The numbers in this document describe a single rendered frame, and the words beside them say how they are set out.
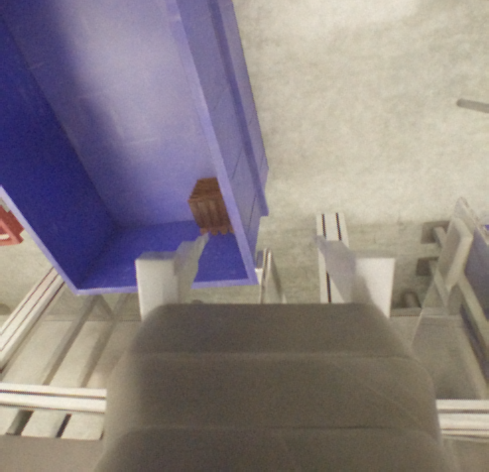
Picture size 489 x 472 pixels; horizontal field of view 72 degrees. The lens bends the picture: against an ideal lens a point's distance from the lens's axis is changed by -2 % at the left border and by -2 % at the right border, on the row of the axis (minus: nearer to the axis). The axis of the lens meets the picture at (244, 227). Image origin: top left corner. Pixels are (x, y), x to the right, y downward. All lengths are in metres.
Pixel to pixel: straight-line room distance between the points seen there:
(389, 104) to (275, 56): 0.29
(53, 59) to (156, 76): 0.20
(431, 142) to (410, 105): 0.12
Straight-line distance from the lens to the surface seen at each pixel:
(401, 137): 0.96
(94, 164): 0.83
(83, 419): 1.24
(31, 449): 0.95
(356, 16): 0.86
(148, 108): 0.72
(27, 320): 1.10
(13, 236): 1.32
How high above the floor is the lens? 0.85
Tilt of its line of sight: 51 degrees down
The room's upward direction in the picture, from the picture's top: 168 degrees counter-clockwise
